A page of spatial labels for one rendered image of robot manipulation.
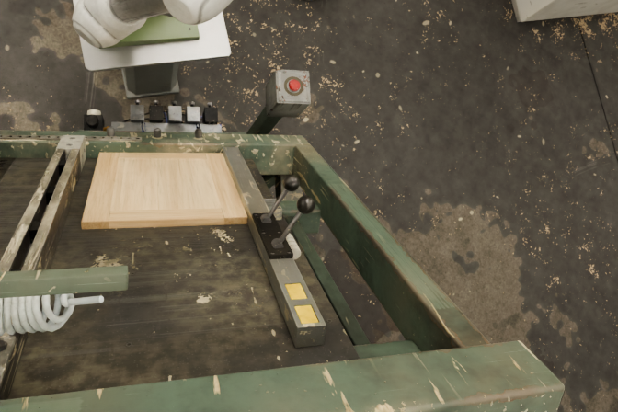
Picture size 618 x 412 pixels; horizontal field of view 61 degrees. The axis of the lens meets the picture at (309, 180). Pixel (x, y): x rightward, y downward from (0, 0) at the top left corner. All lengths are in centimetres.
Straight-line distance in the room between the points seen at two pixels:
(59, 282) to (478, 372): 53
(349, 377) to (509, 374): 22
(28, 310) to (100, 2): 114
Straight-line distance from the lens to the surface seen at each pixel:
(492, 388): 76
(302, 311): 92
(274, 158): 176
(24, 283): 60
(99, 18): 169
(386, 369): 74
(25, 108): 272
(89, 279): 59
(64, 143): 162
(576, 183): 360
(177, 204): 134
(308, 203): 105
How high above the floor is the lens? 256
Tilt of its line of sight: 71 degrees down
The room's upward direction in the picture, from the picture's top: 60 degrees clockwise
